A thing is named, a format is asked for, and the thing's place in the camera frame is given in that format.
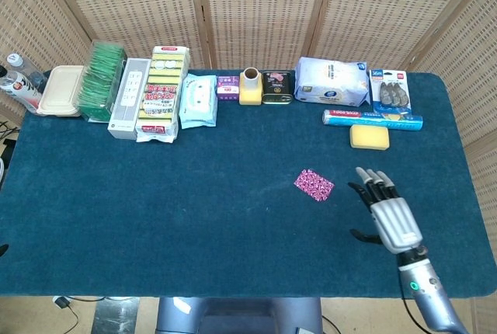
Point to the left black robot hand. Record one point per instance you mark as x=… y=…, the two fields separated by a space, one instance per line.
x=3 y=250

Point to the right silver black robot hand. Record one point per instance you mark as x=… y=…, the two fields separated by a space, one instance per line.
x=396 y=221

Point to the pink patterned packet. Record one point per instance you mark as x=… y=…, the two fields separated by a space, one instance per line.
x=313 y=185

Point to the black power adapter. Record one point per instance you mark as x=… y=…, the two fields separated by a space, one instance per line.
x=61 y=302

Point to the yellow sponge green scourer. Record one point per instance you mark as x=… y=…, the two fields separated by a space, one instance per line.
x=369 y=138

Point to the blue cling film roll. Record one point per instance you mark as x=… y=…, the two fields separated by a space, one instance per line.
x=372 y=120

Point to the correction tape blister pack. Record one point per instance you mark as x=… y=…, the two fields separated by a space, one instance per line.
x=390 y=91

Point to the lavender white tissue pack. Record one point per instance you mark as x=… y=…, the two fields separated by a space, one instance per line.
x=330 y=81

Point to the teal table cloth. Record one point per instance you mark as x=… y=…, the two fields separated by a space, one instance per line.
x=155 y=194

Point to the spray bottles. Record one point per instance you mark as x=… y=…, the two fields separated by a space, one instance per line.
x=17 y=87

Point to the beige lidded food container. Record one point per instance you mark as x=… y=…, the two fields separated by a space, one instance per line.
x=60 y=91

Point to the black gold meat tin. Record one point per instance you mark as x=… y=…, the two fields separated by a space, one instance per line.
x=276 y=87

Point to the white power strip box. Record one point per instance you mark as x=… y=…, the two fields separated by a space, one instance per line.
x=126 y=116

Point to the clear water bottle white cap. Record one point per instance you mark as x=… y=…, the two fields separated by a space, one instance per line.
x=23 y=68

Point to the blue-grey robot torso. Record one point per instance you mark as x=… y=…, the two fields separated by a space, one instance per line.
x=233 y=314

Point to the clear box green tea bags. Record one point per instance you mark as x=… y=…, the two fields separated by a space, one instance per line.
x=99 y=81

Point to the white paper roll cardboard core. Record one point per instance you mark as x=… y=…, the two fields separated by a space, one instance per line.
x=250 y=81

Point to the small purple box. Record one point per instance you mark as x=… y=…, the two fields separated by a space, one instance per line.
x=228 y=87

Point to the yellow sponge multipack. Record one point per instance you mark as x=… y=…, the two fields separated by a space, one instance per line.
x=161 y=93

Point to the light blue wet wipes pack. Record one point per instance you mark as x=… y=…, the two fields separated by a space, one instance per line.
x=198 y=101

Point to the woven bamboo folding screen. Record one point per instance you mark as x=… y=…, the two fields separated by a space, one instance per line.
x=252 y=8

